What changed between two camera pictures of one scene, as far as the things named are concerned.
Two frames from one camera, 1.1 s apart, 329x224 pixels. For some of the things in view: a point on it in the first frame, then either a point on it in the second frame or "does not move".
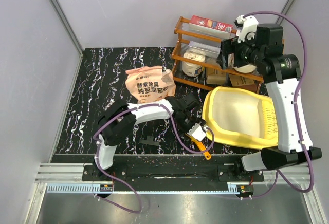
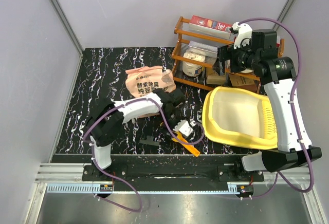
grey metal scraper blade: (149, 141) does not move
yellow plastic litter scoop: (200, 147) → (183, 142)
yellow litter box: (241, 118) does not move
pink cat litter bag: (149, 83) does not move
